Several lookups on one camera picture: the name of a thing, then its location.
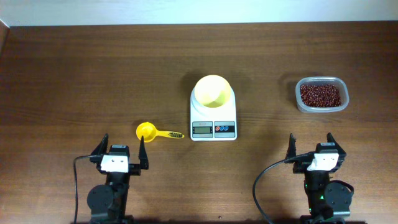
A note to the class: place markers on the pale yellow plastic bowl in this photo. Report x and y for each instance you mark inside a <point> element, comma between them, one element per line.
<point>212,91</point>

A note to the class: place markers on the clear plastic food container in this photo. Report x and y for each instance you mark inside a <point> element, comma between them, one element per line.
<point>340,84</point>

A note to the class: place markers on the yellow measuring scoop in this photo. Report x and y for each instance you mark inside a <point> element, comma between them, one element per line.
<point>149,132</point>

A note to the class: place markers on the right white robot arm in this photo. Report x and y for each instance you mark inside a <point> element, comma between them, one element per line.
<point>328,200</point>

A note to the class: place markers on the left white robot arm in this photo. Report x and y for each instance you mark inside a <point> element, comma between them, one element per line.
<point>108,201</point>

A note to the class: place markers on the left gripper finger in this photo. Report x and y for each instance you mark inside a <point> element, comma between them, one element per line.
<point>143,158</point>
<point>101,148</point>

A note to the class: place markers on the red beans in container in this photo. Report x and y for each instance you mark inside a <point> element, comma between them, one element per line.
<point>320,96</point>

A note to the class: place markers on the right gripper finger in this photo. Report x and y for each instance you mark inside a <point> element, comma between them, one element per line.
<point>330,139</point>
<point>291,150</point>

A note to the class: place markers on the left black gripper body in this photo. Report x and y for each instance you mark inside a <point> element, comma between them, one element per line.
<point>135,170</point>

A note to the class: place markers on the white digital kitchen scale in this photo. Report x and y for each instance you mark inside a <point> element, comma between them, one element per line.
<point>213,124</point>

